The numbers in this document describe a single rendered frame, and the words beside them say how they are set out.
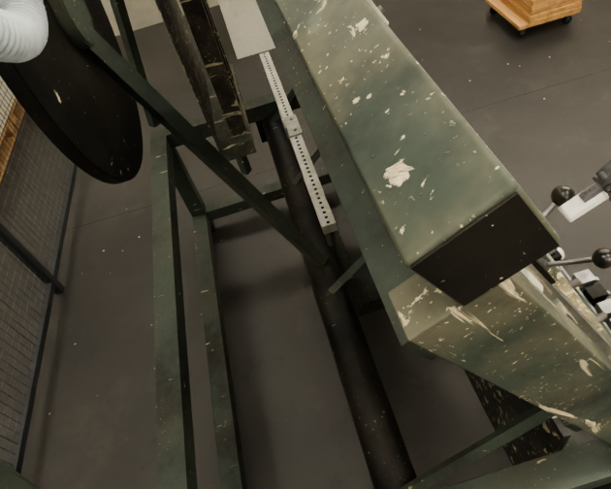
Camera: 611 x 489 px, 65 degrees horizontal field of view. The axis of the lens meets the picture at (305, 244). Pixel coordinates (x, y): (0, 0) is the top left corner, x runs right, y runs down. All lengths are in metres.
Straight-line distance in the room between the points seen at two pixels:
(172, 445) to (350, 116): 1.33
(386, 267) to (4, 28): 0.58
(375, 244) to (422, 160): 0.29
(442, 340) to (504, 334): 0.07
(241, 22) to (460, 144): 4.53
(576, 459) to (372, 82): 1.23
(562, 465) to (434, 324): 1.09
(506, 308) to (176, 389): 1.38
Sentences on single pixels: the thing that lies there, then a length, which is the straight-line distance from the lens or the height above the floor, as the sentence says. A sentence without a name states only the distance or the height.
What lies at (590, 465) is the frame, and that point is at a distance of 1.54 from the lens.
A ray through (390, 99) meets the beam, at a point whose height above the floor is 1.94.
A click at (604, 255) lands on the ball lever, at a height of 1.46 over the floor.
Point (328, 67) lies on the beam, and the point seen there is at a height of 1.93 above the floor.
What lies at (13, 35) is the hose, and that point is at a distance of 0.79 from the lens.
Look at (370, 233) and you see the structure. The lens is 0.70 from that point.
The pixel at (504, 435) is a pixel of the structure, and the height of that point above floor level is 0.99.
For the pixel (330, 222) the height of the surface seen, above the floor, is 1.02.
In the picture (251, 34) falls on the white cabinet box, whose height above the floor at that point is 0.19.
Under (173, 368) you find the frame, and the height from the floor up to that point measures 0.79.
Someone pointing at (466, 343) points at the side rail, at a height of 1.75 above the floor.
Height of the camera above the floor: 2.21
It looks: 48 degrees down
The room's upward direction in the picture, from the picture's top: 17 degrees counter-clockwise
